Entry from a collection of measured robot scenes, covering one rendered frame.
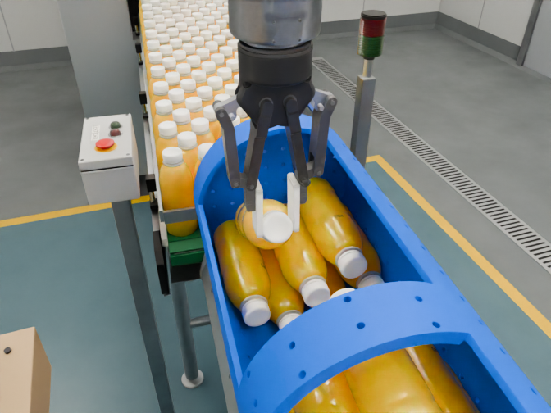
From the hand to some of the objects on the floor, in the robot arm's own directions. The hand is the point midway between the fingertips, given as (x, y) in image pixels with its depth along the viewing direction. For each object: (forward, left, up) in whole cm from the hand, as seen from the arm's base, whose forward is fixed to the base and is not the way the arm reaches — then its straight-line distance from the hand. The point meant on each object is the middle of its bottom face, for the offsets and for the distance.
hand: (275, 206), depth 60 cm
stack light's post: (+31, +61, -128) cm, 145 cm away
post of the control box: (-31, +36, -125) cm, 134 cm away
